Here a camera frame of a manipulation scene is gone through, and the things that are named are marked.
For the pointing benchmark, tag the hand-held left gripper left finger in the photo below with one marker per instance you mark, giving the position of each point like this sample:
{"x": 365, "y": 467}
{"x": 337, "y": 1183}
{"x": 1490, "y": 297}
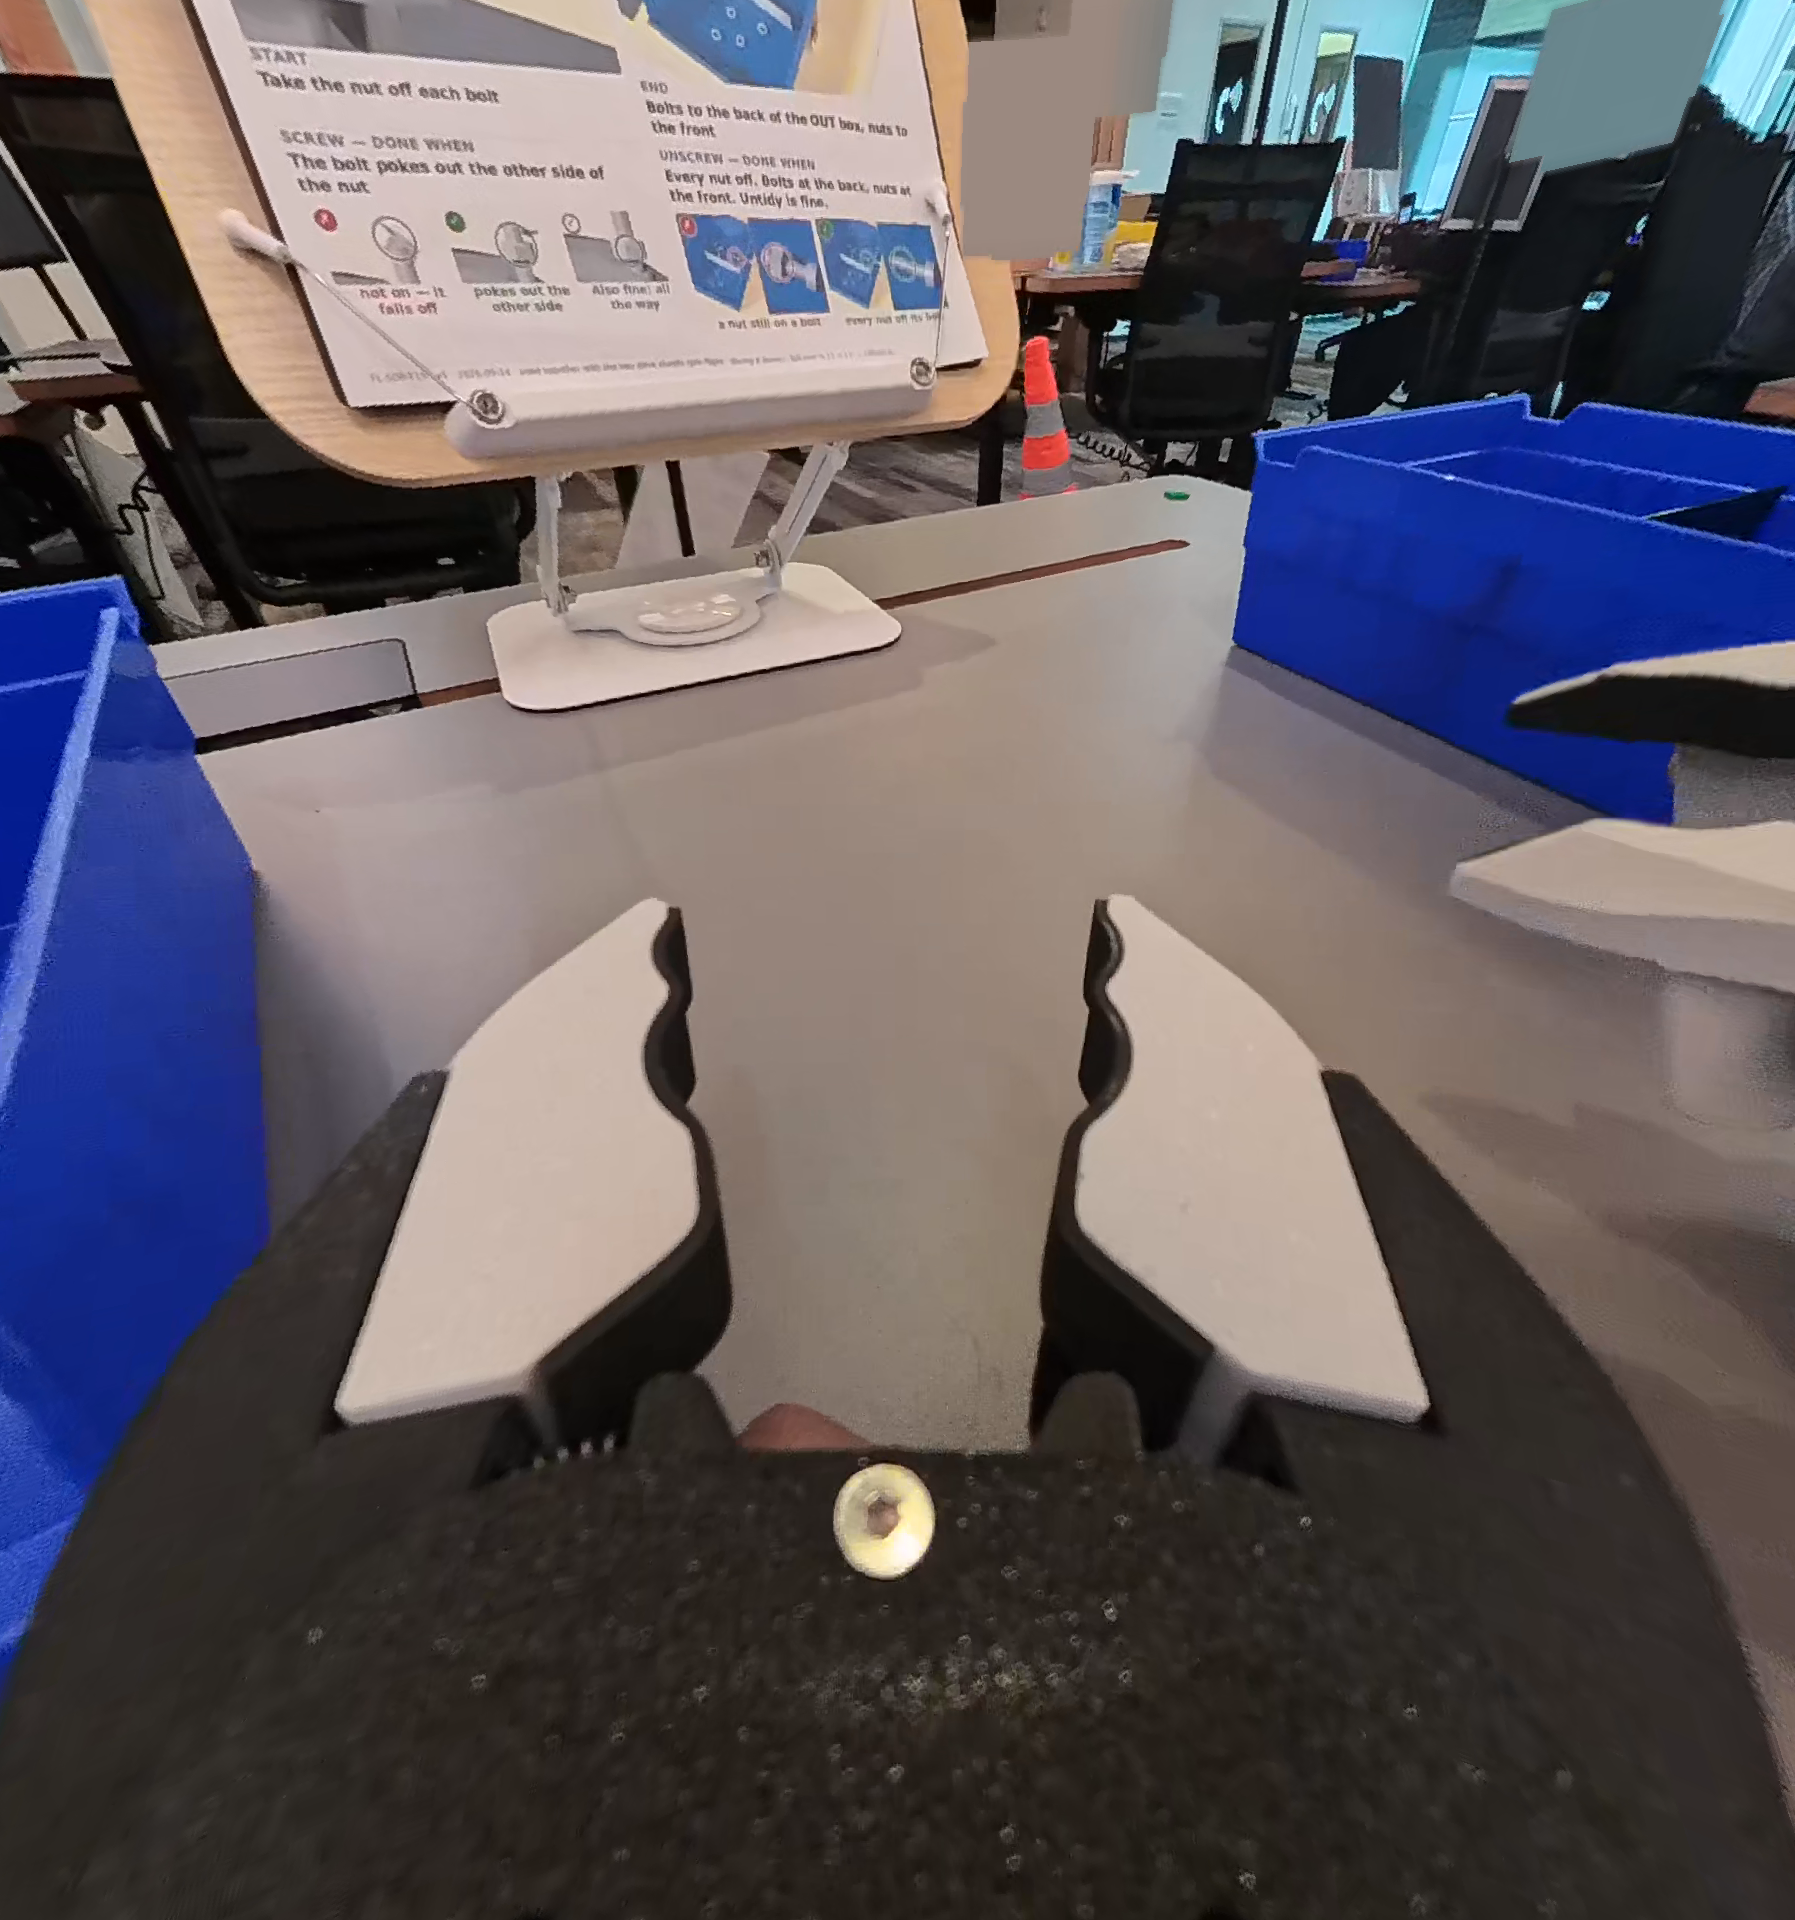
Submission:
{"x": 536, "y": 1200}

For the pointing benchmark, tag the blue plastic bin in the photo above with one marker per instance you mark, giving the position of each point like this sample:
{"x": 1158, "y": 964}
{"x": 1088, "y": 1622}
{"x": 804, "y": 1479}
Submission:
{"x": 1438, "y": 600}
{"x": 57, "y": 1051}

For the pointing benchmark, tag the white wipes canister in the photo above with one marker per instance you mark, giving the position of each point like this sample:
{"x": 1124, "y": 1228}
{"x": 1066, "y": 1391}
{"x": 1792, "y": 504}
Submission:
{"x": 1104, "y": 219}

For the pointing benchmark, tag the document stand with wooden board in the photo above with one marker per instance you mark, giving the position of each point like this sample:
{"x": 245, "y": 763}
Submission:
{"x": 688, "y": 639}

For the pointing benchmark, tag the black bin divider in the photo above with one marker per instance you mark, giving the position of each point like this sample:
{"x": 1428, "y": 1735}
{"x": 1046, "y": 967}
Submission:
{"x": 1722, "y": 513}

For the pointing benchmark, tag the orange traffic cone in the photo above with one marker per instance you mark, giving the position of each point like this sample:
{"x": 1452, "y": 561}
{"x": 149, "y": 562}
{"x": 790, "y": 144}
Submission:
{"x": 1044, "y": 435}

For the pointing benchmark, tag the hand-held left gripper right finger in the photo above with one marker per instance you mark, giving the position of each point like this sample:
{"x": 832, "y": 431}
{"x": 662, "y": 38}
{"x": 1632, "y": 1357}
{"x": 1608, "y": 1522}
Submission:
{"x": 1228, "y": 1214}

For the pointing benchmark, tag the printed instruction sheet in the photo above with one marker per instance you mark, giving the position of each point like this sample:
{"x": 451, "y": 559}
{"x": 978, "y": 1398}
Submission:
{"x": 582, "y": 194}

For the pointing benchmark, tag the black office chair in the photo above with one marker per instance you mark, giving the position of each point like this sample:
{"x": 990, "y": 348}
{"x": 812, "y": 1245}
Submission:
{"x": 1678, "y": 271}
{"x": 313, "y": 494}
{"x": 1212, "y": 300}

